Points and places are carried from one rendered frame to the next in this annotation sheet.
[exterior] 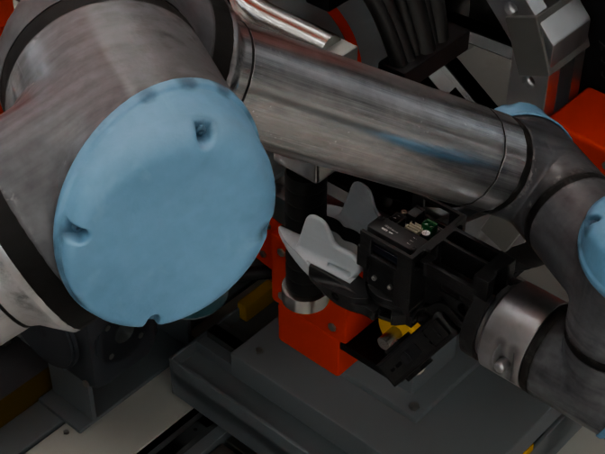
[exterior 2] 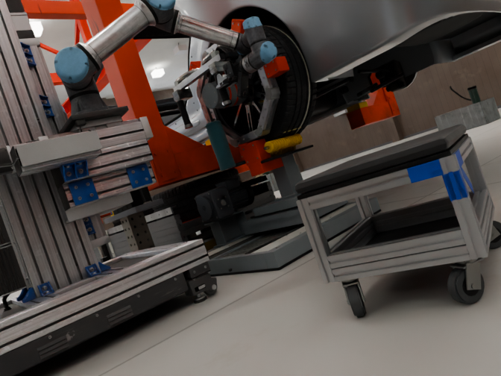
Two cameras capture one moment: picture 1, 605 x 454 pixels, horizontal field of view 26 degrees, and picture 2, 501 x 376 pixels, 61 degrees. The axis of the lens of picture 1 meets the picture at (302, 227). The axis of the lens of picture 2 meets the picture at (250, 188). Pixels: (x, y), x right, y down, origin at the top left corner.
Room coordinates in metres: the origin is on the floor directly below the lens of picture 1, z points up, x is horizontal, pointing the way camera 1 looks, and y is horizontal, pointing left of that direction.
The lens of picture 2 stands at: (-1.11, -0.20, 0.38)
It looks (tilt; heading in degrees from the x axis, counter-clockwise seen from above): 1 degrees down; 7
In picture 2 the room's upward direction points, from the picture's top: 19 degrees counter-clockwise
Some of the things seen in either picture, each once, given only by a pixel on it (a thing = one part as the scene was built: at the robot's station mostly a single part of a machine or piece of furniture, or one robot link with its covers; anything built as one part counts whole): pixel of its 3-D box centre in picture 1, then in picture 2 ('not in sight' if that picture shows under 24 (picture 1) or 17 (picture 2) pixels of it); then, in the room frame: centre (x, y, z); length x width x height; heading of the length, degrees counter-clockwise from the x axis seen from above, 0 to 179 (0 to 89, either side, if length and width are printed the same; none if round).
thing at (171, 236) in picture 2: not in sight; (150, 245); (2.49, 1.21, 0.14); 2.47 x 0.85 x 0.27; 48
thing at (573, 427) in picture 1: (375, 391); (293, 212); (1.31, -0.11, 0.13); 0.50 x 0.36 x 0.10; 48
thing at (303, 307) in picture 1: (305, 232); (221, 88); (0.86, 0.00, 0.83); 0.04 x 0.04 x 0.16
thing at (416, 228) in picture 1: (437, 278); (238, 69); (0.77, -0.11, 0.86); 0.12 x 0.08 x 0.09; 49
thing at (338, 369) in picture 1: (349, 275); (262, 156); (1.18, -0.06, 0.48); 0.16 x 0.12 x 0.17; 138
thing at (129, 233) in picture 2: not in sight; (143, 249); (1.24, 0.77, 0.21); 0.10 x 0.10 x 0.42; 48
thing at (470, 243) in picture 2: not in sight; (408, 215); (-0.02, -0.43, 0.17); 0.43 x 0.36 x 0.34; 153
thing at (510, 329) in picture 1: (519, 334); (250, 63); (0.71, -0.17, 0.85); 0.08 x 0.05 x 0.08; 139
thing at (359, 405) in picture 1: (409, 313); (288, 179); (1.28, -0.15, 0.32); 0.40 x 0.30 x 0.28; 48
